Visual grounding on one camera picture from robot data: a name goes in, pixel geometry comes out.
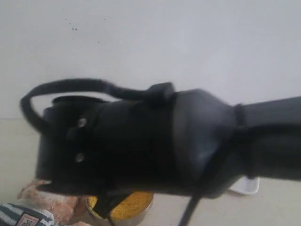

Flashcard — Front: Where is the metal bowl of yellow grain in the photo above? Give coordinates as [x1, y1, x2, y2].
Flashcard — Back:
[87, 192, 154, 226]

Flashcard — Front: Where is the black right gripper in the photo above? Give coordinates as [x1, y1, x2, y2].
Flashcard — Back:
[94, 190, 132, 218]

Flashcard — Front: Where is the white rectangular plastic tray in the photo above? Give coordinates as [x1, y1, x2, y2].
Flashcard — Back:
[229, 177, 260, 195]

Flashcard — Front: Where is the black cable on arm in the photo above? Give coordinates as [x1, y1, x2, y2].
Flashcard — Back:
[20, 79, 250, 226]

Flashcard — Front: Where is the plush teddy bear striped sweater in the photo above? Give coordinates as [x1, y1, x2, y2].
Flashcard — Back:
[0, 179, 88, 226]

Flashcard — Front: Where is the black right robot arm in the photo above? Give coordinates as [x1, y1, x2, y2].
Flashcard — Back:
[20, 79, 301, 222]

